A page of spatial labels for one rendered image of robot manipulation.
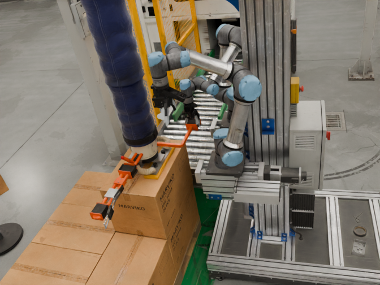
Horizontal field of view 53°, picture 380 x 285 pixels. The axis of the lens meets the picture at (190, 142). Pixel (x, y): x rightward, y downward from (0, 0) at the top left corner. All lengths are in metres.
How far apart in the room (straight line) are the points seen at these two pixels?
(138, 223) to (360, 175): 2.20
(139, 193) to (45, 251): 0.86
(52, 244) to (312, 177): 1.85
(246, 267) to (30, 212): 2.32
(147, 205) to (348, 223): 1.55
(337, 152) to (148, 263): 2.38
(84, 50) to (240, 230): 2.14
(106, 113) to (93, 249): 1.69
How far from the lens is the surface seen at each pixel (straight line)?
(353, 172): 3.92
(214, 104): 3.97
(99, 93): 3.91
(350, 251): 2.99
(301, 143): 2.33
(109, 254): 2.69
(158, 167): 2.53
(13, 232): 4.04
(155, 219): 2.52
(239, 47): 2.51
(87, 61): 3.79
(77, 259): 2.76
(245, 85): 1.90
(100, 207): 2.19
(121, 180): 2.33
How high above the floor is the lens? 2.52
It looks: 35 degrees down
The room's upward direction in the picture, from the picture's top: 10 degrees counter-clockwise
